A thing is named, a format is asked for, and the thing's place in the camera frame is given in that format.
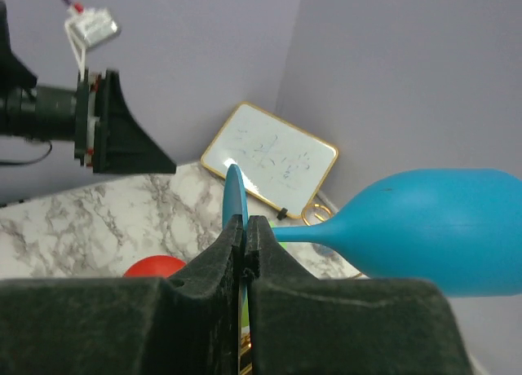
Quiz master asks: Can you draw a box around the red wine glass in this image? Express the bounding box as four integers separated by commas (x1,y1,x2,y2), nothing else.
123,255,186,278

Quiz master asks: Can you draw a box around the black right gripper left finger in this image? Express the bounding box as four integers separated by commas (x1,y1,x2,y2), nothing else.
1,216,243,374

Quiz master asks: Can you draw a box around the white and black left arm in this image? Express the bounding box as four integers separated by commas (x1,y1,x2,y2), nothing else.
1,2,176,175

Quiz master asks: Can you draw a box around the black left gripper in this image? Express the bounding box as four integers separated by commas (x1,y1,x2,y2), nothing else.
73,68,177,174

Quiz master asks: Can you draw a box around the gold wire glass rack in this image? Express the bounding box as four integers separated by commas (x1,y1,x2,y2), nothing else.
238,202,364,375

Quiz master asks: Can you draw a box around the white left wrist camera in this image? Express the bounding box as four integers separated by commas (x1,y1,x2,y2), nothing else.
64,2,122,82

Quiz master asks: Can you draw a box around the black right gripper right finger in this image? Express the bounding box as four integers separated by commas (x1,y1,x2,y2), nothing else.
245,216,472,374

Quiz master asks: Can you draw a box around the blue wine glass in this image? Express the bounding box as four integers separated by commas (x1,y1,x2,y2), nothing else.
222,163,522,327

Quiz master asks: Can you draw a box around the small framed whiteboard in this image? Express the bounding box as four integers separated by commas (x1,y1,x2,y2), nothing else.
201,102,338,218

